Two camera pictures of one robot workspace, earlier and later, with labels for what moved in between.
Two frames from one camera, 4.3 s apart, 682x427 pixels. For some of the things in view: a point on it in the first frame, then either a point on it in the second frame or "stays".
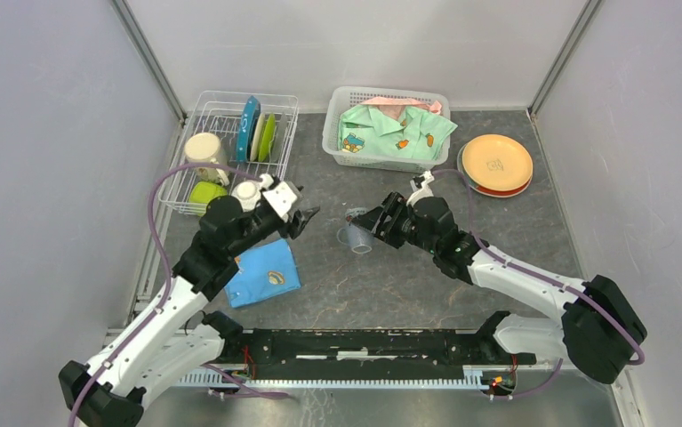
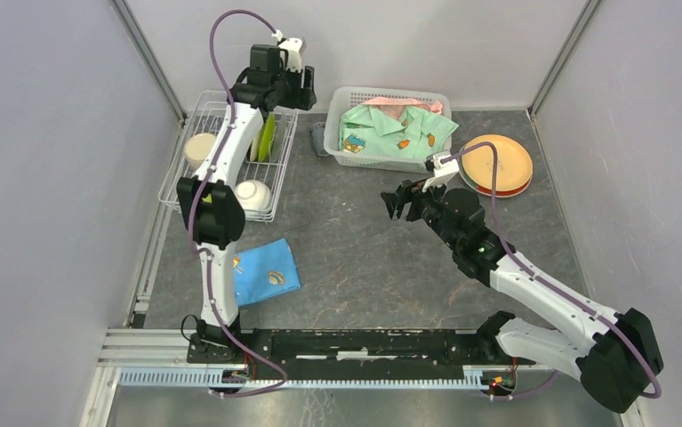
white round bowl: [248, 192] stays
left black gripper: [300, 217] to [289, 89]
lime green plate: [268, 139] stays
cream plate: [257, 140] stays
